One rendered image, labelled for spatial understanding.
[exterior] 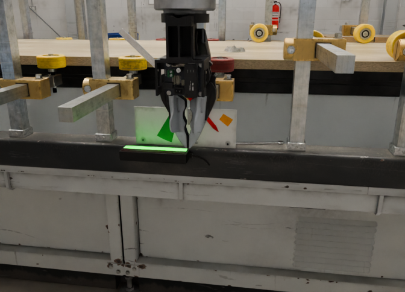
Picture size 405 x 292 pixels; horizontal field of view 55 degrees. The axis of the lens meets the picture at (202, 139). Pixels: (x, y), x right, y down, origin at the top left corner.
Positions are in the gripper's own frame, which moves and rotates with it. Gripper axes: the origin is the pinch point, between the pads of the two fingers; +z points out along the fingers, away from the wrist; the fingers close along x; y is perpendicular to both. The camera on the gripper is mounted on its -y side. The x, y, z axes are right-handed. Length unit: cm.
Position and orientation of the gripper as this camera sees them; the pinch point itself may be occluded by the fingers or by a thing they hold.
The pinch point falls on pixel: (188, 139)
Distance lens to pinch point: 65.2
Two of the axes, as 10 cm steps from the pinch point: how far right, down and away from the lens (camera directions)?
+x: 9.9, 0.5, -1.4
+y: -1.5, 3.1, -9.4
